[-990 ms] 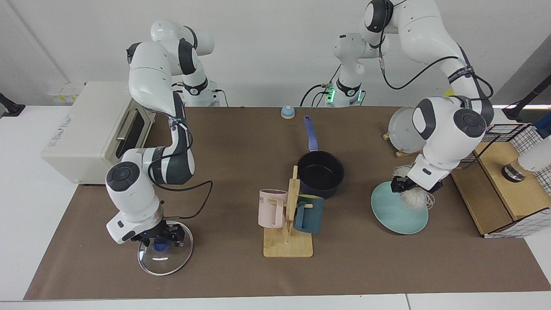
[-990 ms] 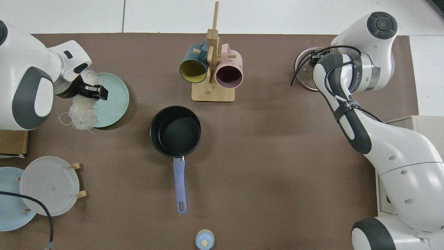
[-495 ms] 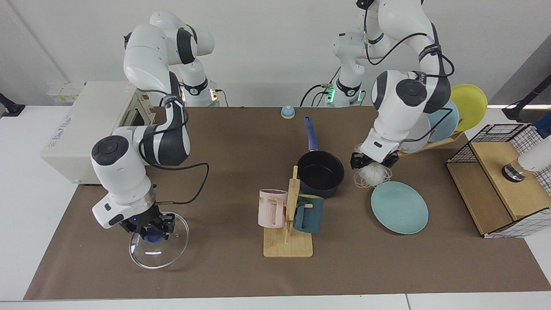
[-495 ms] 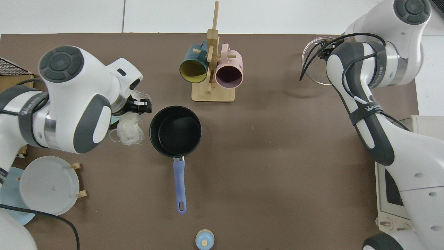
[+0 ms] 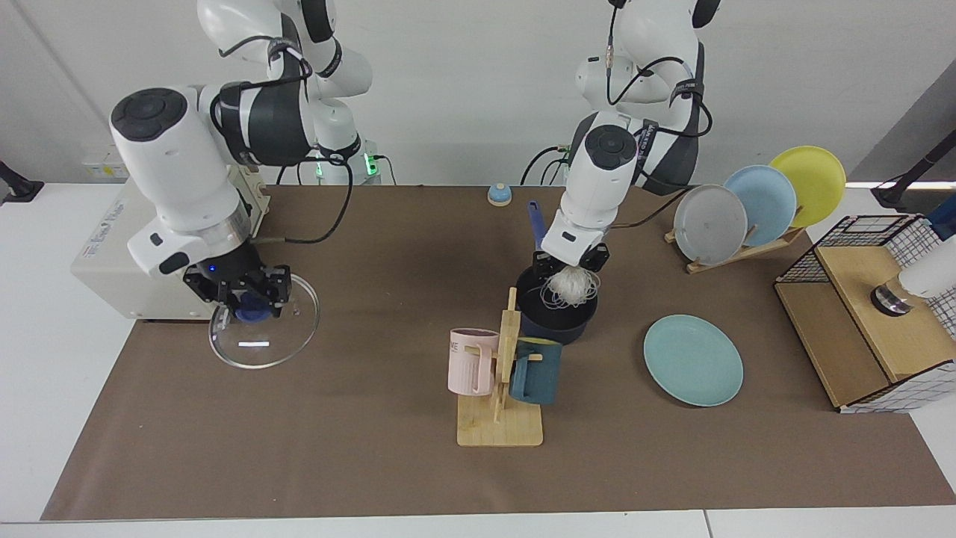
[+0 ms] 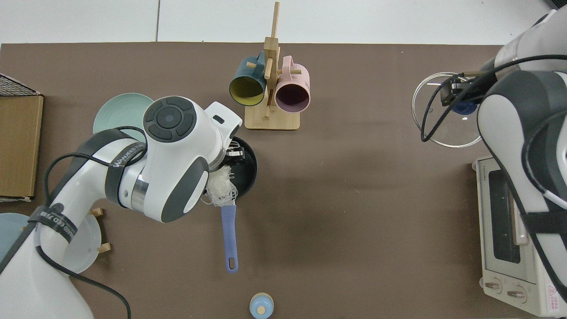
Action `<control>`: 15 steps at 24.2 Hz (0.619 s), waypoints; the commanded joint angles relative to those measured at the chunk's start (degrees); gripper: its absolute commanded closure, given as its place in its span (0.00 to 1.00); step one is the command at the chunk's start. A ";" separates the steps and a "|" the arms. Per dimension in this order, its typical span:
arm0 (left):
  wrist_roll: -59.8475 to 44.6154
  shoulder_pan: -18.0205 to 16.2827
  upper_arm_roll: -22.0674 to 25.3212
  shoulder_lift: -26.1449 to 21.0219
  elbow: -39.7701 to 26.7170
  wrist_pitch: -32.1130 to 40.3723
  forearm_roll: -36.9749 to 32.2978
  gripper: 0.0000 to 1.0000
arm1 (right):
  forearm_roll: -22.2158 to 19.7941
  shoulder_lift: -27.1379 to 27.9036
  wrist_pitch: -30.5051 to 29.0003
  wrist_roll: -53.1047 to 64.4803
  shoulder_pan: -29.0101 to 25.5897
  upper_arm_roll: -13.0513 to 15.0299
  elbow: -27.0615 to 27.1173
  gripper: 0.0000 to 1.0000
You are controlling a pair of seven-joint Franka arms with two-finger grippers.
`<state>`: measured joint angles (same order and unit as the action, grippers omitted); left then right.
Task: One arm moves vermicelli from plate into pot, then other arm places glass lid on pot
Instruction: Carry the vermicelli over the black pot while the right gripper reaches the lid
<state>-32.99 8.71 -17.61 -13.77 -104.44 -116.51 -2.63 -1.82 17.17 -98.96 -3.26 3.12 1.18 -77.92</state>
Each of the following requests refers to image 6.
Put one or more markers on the white vermicelli bundle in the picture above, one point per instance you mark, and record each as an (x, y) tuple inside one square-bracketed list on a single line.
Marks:
[(219, 188)]

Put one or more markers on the glass lid with blue knob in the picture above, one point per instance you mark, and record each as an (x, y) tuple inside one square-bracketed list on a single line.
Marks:
[(452, 128)]

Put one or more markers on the teal plate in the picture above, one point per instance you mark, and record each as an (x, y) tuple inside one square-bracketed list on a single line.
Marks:
[(119, 113)]

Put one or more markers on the wooden plate rack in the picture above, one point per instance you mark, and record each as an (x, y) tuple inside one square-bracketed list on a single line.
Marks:
[(104, 248)]

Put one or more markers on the grey plate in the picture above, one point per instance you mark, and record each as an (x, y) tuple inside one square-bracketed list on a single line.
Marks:
[(86, 248)]

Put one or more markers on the light blue plate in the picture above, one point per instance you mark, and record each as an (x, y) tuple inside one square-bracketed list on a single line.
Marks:
[(9, 230)]

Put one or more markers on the wooden cup stand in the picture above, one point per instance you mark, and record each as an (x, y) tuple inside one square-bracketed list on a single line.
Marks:
[(272, 122)]

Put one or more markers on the dark teal cup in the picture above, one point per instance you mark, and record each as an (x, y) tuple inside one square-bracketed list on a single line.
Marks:
[(241, 73)]

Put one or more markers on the pink cup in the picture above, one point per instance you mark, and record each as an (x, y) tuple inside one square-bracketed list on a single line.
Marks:
[(294, 79)]

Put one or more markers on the brown table cloth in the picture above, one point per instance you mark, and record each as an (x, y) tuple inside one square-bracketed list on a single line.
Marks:
[(354, 199)]

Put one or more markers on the small blue round bell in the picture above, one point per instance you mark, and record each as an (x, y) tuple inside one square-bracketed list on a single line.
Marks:
[(261, 306)]

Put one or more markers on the pale toaster oven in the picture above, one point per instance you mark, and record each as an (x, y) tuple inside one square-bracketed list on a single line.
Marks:
[(531, 266)]

